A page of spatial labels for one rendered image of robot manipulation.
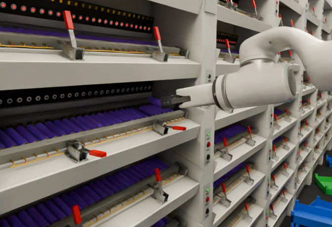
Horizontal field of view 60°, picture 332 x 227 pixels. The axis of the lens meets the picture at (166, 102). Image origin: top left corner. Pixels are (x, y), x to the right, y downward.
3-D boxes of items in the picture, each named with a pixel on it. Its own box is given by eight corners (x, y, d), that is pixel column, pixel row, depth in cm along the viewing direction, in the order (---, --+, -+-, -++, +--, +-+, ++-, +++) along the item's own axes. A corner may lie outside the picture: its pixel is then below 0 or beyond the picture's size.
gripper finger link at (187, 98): (203, 93, 69) (196, 94, 75) (173, 98, 68) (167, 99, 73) (204, 98, 69) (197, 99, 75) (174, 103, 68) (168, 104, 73)
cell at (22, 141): (13, 134, 57) (29, 149, 54) (3, 136, 56) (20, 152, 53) (14, 126, 57) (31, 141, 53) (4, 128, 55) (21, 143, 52)
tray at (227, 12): (269, 34, 143) (279, 6, 139) (213, 18, 94) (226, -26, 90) (232, 24, 153) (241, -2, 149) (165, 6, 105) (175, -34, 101)
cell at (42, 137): (32, 131, 61) (50, 145, 57) (24, 132, 59) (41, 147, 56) (33, 123, 60) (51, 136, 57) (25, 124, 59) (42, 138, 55)
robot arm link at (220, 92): (237, 73, 71) (227, 75, 73) (222, 73, 64) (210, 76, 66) (243, 106, 71) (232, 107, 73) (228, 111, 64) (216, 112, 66)
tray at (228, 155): (264, 146, 150) (273, 123, 146) (209, 185, 102) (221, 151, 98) (229, 130, 161) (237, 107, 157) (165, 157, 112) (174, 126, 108)
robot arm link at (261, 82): (224, 65, 65) (225, 105, 63) (284, 51, 57) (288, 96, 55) (239, 75, 71) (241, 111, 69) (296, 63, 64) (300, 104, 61)
